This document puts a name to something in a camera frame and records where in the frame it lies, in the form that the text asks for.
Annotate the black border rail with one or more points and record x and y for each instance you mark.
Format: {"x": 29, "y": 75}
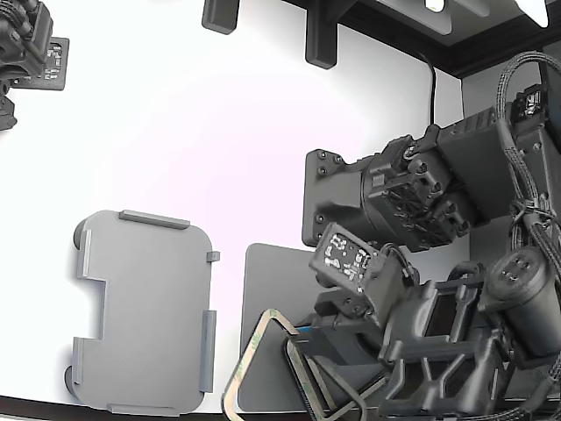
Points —
{"x": 442, "y": 54}

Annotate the grey holder with black legs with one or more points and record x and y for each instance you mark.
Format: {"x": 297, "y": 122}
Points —
{"x": 149, "y": 307}

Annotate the grey mounting bracket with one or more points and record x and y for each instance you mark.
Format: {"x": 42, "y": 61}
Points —
{"x": 220, "y": 15}

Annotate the black device with label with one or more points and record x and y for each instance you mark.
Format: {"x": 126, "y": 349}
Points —
{"x": 22, "y": 44}

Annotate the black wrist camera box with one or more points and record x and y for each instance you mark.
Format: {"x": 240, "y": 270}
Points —
{"x": 344, "y": 259}

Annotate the black six-joint robot arm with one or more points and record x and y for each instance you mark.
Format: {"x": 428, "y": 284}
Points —
{"x": 464, "y": 175}

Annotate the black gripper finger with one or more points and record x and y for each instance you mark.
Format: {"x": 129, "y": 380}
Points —
{"x": 350, "y": 379}
{"x": 337, "y": 340}

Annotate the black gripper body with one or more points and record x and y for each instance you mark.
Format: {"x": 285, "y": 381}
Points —
{"x": 447, "y": 351}

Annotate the grey flat base plate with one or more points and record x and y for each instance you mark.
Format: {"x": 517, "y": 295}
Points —
{"x": 271, "y": 280}

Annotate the black mounting bracket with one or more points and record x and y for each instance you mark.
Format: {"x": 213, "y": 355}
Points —
{"x": 321, "y": 39}

